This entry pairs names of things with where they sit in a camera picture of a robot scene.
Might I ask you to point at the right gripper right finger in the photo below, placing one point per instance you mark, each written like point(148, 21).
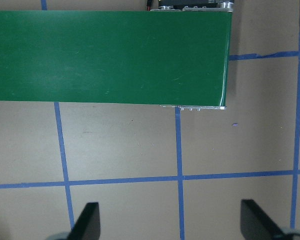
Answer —
point(255, 224)

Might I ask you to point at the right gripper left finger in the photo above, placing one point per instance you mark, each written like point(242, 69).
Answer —
point(88, 224)

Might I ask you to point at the green conveyor belt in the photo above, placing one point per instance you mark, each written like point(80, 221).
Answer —
point(176, 55)

